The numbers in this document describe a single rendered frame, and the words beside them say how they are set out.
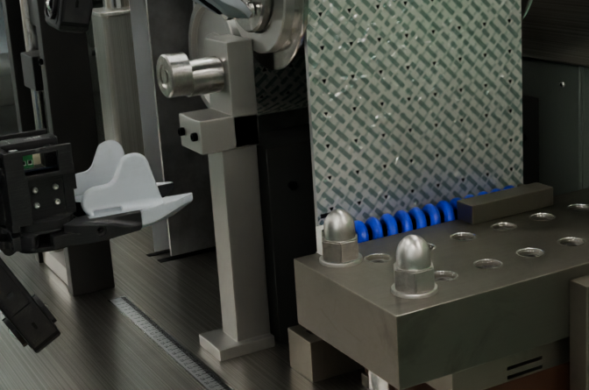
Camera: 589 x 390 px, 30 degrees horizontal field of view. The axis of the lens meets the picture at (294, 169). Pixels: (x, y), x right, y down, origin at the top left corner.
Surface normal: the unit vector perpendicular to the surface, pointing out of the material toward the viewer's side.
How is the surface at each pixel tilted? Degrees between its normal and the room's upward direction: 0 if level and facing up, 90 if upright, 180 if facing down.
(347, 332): 90
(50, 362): 0
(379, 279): 0
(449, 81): 90
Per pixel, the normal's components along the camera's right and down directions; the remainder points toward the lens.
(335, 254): -0.52, 0.25
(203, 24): -0.88, 0.18
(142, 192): 0.38, 0.22
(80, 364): -0.07, -0.96
